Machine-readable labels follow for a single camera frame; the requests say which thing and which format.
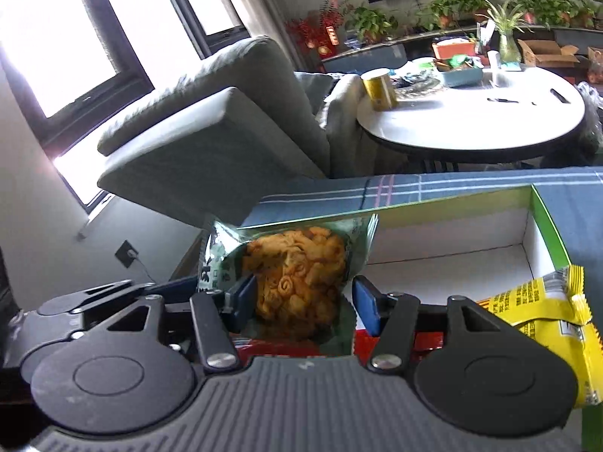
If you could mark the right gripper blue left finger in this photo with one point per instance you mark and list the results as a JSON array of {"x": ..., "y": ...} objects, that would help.
[{"x": 239, "y": 303}]

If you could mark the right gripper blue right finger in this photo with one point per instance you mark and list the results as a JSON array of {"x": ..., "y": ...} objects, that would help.
[{"x": 371, "y": 305}]

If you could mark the green chips snack bag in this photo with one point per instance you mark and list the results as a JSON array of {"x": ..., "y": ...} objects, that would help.
[{"x": 302, "y": 277}]

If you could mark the red yellow snack bag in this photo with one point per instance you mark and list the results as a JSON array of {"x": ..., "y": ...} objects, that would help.
[{"x": 554, "y": 311}]

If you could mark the green white cardboard box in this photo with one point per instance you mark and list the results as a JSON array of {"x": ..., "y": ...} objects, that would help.
[{"x": 473, "y": 245}]

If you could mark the grey sofa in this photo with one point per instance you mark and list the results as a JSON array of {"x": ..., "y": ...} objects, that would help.
[{"x": 246, "y": 138}]

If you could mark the yellow tin can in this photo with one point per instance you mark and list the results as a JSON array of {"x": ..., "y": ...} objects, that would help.
[{"x": 378, "y": 85}]

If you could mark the blue striped tablecloth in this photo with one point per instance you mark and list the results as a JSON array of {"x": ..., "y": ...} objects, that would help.
[{"x": 573, "y": 196}]

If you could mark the black pen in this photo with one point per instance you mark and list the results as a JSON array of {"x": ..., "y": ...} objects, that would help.
[{"x": 502, "y": 100}]

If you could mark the round white coffee table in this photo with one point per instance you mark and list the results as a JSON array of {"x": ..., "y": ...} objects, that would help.
[{"x": 459, "y": 125}]

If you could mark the tv console cabinet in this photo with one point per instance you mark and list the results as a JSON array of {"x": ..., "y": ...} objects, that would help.
[{"x": 394, "y": 54}]

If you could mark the blue snack tray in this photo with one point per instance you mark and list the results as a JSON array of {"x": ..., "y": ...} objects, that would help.
[{"x": 459, "y": 71}]

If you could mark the black remote control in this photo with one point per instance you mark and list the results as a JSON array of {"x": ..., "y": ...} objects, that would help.
[{"x": 559, "y": 96}]

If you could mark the potted green plant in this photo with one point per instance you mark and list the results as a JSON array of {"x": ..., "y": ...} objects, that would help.
[{"x": 371, "y": 26}]

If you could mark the red flower plant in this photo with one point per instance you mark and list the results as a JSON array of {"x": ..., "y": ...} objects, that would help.
[{"x": 318, "y": 31}]

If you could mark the brown cardboard box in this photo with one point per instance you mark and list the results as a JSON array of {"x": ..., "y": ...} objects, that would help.
[{"x": 548, "y": 54}]

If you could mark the spider plant in glass vase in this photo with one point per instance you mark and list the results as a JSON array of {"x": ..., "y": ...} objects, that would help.
[{"x": 507, "y": 17}]

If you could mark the wall power outlet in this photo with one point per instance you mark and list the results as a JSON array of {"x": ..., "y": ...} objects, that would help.
[{"x": 126, "y": 254}]

